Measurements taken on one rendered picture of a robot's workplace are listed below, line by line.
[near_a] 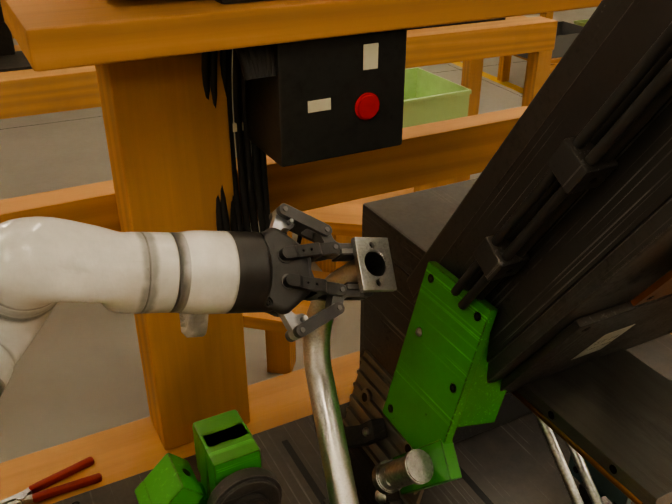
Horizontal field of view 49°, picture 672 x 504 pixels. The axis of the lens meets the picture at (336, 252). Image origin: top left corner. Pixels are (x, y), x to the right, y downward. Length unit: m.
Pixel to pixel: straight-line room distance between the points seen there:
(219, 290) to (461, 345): 0.29
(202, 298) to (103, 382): 2.19
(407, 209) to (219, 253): 0.46
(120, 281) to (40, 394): 2.24
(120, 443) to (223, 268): 0.63
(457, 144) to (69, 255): 0.82
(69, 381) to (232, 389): 1.74
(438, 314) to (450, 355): 0.05
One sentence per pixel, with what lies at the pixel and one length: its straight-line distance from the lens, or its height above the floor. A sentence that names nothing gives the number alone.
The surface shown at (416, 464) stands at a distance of 0.85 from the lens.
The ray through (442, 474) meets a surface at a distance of 0.85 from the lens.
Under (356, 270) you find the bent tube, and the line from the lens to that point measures 0.72.
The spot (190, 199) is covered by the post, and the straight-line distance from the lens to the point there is 0.98.
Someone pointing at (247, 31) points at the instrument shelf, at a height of 1.52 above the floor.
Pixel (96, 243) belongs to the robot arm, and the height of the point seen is 1.41.
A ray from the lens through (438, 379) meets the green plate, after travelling 0.84.
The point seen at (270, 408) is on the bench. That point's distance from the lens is 1.24.
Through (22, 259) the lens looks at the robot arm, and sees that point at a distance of 0.58.
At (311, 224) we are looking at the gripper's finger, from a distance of 0.72.
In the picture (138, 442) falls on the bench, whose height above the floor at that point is 0.88.
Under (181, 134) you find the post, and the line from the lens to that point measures 0.95.
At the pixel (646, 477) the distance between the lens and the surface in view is 0.84.
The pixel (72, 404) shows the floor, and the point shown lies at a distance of 2.76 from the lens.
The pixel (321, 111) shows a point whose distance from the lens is 0.89.
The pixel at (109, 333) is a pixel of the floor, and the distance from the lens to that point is 3.07.
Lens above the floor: 1.69
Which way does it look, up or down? 29 degrees down
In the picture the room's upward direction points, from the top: straight up
